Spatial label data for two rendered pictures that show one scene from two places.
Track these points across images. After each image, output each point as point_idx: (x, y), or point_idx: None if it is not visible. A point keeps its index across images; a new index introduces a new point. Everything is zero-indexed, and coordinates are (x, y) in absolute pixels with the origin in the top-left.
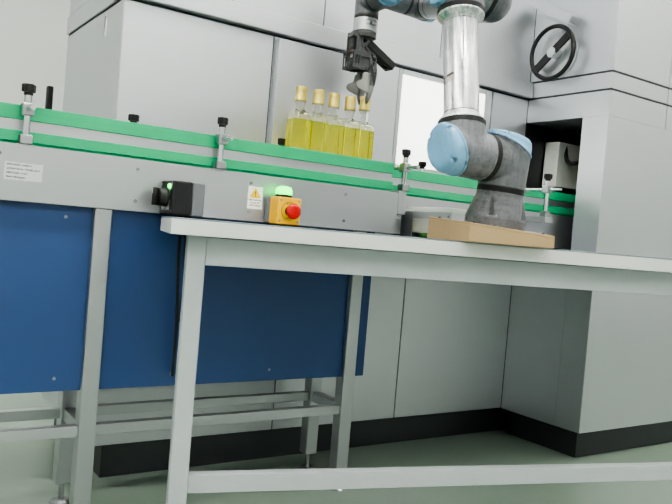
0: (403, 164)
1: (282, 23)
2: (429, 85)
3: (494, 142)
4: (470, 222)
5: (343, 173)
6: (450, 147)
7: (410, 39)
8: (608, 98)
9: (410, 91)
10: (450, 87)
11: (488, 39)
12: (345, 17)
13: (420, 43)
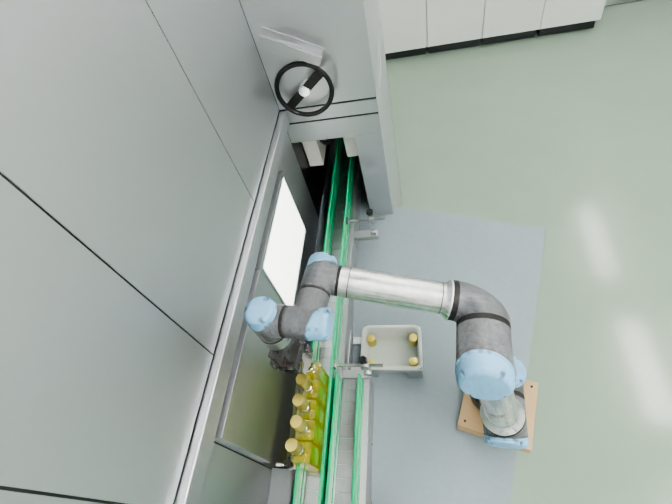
0: (366, 368)
1: (210, 429)
2: (271, 239)
3: (523, 402)
4: (531, 450)
5: (359, 435)
6: (521, 448)
7: (240, 230)
8: (378, 120)
9: (270, 266)
10: (504, 420)
11: (255, 125)
12: (213, 316)
13: (244, 219)
